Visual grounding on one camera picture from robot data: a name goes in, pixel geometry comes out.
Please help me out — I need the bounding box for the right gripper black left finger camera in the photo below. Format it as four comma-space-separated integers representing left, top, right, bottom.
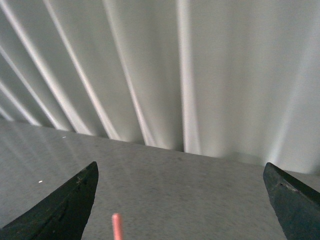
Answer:
0, 161, 98, 240

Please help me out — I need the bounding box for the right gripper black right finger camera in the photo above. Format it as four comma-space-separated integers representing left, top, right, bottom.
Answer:
263, 162, 320, 240

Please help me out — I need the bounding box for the white pleated curtain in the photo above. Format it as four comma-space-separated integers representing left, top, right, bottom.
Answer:
0, 0, 320, 175

